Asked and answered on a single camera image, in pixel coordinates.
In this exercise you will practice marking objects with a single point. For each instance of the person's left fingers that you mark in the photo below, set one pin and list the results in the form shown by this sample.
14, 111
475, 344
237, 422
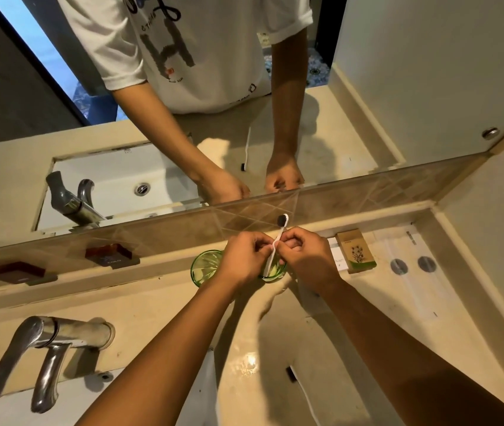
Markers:
260, 246

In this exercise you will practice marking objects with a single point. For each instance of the white toothbrush with black bristles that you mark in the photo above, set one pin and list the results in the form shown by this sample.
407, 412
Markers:
281, 226
292, 374

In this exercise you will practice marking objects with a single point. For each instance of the person's right fingers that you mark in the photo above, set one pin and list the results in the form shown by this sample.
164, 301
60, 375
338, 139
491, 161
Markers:
294, 243

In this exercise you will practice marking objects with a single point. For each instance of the person's right forearm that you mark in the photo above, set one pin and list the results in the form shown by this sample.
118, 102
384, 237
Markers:
402, 363

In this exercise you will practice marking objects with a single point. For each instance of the person's right hand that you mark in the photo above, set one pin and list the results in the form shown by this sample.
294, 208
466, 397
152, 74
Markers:
314, 261

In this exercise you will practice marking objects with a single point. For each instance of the kraft box with flower print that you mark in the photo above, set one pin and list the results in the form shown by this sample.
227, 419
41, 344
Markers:
357, 250

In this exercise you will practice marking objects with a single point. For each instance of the grey round disc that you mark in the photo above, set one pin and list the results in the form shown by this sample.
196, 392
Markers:
427, 264
398, 266

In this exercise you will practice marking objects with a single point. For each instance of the large wall mirror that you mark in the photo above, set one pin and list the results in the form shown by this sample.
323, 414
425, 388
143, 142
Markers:
411, 75

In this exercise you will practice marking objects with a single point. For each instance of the person's left hand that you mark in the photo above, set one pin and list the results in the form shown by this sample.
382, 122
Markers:
238, 261

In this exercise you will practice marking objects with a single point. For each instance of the chrome sink faucet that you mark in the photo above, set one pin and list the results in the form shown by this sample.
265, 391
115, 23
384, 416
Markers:
48, 341

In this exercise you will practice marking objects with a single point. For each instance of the person's left forearm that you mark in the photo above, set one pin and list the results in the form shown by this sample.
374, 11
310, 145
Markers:
163, 363

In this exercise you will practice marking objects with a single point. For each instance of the round metal mirror mount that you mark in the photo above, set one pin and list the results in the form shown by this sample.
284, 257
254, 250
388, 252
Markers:
490, 133

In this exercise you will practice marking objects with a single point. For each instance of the white flat box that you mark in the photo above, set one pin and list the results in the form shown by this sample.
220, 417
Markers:
337, 257

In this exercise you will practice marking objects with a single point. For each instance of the dark brown soap box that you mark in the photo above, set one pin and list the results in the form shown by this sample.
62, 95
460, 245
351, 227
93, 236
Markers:
19, 272

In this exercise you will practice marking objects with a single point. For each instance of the green glass cup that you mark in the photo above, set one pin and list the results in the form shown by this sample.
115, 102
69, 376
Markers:
276, 274
205, 268

